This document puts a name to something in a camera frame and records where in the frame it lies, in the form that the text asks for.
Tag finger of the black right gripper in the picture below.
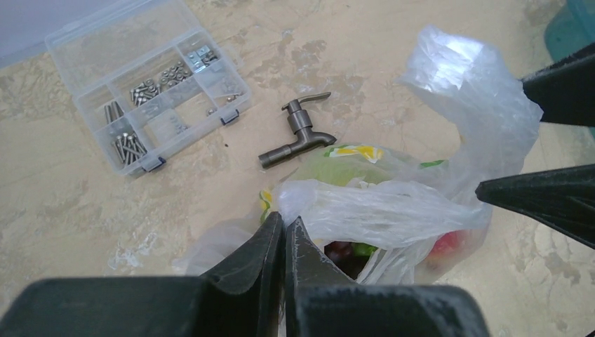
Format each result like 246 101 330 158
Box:
475 164 594 249
521 44 594 127

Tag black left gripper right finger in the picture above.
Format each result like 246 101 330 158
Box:
284 217 354 336

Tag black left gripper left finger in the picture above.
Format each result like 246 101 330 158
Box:
199 212 284 336

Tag clear printed plastic bag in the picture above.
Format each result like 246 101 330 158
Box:
173 26 543 284

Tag dark purple fake grapes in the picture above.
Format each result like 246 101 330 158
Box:
323 241 370 279

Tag green fake grapes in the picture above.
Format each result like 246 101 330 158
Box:
351 242 378 258

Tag red fake apple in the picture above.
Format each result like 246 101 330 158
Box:
424 230 478 271

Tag teal translucent plastic tub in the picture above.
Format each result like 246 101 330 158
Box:
544 0 594 62

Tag grey metal tap faucet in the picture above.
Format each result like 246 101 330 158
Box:
258 92 337 169

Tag clear plastic screw organizer box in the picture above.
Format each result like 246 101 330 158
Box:
45 1 251 176

